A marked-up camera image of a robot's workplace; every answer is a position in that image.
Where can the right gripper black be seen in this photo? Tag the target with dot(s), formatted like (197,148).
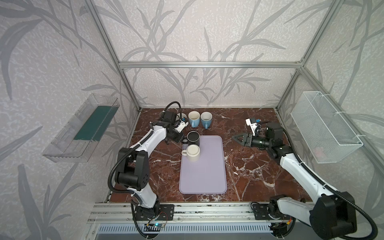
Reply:
(249,140)

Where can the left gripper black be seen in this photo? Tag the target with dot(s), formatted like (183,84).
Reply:
(178,135)

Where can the black mug white rim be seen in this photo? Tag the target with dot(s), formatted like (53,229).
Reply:
(192,138)

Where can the cream white mug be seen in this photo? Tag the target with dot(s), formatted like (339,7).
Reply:
(192,152)

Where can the light blue mug front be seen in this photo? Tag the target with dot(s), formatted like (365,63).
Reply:
(194,119)

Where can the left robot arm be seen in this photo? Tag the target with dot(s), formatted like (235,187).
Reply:
(131,173)

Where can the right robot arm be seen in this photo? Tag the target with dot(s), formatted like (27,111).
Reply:
(332,214)

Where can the lilac rectangular tray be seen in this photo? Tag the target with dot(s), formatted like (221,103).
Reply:
(207,175)

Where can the small green circuit board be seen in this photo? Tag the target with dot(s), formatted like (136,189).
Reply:
(155,227)

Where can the white slotted vent strip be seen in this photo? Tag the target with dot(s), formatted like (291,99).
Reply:
(191,228)

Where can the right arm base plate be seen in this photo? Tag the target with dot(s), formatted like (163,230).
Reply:
(265,211)

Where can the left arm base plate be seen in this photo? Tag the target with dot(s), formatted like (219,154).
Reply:
(162,212)

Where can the white wire mesh basket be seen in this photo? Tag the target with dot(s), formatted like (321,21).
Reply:
(326,132)

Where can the clear plastic wall bin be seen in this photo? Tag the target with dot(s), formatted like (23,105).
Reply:
(78,139)

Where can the aluminium front rail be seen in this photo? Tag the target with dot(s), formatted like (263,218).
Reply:
(183,212)

